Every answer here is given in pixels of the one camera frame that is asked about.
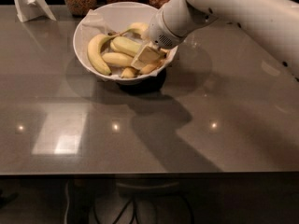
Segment white bowl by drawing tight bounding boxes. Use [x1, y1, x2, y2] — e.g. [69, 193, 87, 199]
[73, 2, 178, 85]

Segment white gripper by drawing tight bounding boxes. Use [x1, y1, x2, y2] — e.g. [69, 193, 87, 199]
[131, 7, 187, 70]

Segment long left yellow banana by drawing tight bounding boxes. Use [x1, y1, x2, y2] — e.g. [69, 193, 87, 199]
[87, 34, 115, 76]

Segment middle yellow banana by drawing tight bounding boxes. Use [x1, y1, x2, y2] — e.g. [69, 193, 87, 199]
[102, 52, 133, 67]

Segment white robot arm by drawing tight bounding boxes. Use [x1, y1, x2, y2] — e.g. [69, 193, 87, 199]
[133, 0, 299, 77]

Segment white paper bowl liner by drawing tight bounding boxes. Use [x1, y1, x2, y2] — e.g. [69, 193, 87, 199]
[81, 10, 107, 35]

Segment right yellow banana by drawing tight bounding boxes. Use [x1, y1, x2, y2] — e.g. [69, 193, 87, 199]
[139, 49, 168, 75]

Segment greenish top banana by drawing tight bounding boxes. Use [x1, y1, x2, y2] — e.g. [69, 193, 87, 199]
[112, 36, 141, 57]

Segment curved back yellow banana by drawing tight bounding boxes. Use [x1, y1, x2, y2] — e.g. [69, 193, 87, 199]
[120, 22, 149, 37]

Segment left white stand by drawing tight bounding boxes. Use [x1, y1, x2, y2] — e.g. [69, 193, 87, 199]
[14, 0, 56, 22]

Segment small front banana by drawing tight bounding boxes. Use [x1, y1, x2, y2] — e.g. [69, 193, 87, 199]
[121, 67, 138, 78]

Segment black cables under table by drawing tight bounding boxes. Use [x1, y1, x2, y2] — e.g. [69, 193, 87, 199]
[64, 180, 195, 224]

